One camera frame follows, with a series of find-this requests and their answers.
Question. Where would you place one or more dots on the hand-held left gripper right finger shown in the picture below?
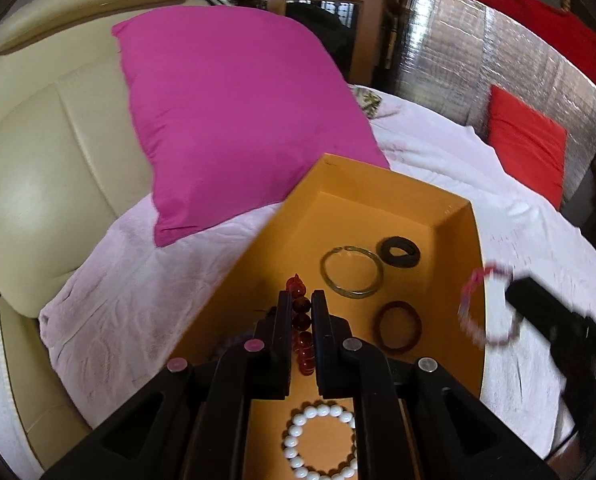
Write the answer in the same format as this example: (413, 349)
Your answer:
(320, 320)

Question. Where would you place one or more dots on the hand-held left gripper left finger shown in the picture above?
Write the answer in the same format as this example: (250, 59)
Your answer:
(283, 320)

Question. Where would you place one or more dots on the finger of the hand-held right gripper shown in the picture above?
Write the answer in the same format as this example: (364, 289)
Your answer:
(538, 305)

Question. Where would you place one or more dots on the thick black scrunchie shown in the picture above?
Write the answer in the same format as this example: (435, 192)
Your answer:
(385, 256)

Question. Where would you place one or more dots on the orange cardboard box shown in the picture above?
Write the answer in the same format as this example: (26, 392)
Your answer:
(378, 200)

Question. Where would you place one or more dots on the metal bangle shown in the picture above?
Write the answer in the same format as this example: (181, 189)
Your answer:
(353, 293)

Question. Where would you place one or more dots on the small red cushion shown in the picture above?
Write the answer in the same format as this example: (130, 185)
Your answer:
(523, 150)

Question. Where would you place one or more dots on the white blanket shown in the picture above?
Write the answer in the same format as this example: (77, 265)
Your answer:
(127, 270)

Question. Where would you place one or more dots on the pink pillow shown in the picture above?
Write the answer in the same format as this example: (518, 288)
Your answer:
(227, 110)

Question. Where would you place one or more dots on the patterned crumpled cloth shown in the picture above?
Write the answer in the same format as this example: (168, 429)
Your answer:
(367, 102)

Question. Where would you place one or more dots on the silver foil board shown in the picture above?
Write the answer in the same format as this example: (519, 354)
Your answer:
(453, 60)

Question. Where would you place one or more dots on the large red cushion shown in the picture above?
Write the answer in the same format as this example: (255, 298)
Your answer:
(553, 35)

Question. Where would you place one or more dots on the beige leather sofa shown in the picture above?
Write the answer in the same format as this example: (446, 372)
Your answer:
(52, 160)

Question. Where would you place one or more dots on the wooden cabinet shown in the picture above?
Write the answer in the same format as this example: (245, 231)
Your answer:
(368, 25)

